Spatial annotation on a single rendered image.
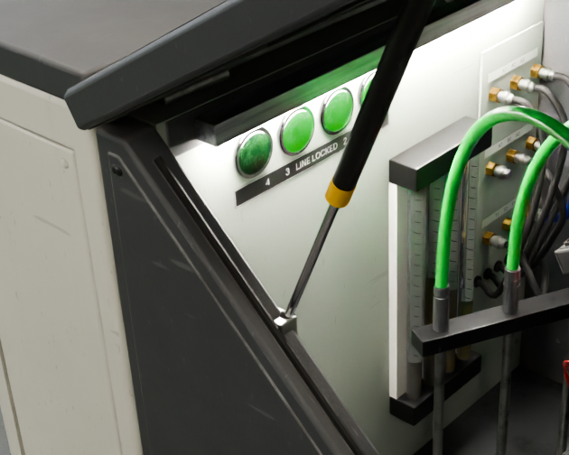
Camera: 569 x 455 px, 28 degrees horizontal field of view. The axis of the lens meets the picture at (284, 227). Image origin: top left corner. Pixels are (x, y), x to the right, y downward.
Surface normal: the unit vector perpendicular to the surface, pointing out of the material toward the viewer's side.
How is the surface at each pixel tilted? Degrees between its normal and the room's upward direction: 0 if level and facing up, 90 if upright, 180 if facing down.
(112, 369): 90
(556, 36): 90
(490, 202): 90
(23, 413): 90
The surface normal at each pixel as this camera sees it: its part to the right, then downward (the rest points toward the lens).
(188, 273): -0.68, 0.39
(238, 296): 0.46, -0.42
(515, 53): 0.73, 0.32
